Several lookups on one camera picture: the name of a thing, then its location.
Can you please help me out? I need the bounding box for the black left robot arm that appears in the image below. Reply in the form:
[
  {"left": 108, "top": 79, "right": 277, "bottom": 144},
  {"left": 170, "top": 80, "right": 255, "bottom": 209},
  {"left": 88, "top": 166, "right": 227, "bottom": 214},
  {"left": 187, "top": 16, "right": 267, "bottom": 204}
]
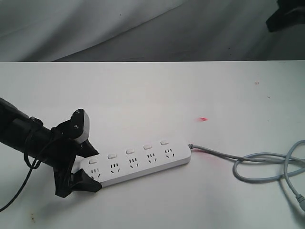
[{"left": 0, "top": 99, "right": 102, "bottom": 198}]

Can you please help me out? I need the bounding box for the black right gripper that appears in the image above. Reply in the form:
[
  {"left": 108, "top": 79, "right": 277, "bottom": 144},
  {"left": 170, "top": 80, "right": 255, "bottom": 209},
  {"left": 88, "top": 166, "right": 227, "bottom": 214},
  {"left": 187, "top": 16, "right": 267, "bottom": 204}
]
[{"left": 266, "top": 0, "right": 305, "bottom": 32}]

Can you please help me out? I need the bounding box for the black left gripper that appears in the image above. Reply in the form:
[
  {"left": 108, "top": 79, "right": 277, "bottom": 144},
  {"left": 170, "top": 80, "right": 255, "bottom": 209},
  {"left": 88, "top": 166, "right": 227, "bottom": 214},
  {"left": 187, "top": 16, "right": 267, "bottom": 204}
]
[{"left": 51, "top": 120, "right": 102, "bottom": 197}]

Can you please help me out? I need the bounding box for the white five-socket power strip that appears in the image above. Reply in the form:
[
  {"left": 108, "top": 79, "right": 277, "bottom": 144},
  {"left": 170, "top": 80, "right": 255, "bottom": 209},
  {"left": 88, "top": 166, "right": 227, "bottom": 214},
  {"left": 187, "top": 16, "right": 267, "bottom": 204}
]
[{"left": 80, "top": 138, "right": 191, "bottom": 187}]

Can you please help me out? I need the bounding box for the grey backdrop cloth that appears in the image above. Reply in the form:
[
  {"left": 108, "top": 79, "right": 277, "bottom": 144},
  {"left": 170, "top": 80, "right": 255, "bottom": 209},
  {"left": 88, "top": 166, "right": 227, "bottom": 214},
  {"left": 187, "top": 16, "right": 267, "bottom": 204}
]
[{"left": 0, "top": 0, "right": 305, "bottom": 62}]

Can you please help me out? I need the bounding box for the grey power cord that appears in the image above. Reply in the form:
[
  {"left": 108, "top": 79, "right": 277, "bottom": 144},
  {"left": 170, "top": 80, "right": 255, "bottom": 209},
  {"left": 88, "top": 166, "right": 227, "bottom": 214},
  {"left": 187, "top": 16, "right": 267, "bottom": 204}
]
[{"left": 187, "top": 139, "right": 305, "bottom": 212}]

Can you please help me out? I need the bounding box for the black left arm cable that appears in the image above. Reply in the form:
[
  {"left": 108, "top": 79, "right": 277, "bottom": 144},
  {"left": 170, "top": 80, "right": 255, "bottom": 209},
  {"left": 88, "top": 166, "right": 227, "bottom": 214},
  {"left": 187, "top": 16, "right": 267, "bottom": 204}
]
[{"left": 0, "top": 133, "right": 62, "bottom": 209}]

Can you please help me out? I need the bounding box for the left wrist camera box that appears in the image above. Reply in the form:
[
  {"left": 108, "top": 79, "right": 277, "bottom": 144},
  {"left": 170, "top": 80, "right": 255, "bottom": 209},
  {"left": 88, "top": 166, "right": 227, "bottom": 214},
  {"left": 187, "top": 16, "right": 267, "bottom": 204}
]
[{"left": 69, "top": 109, "right": 90, "bottom": 144}]

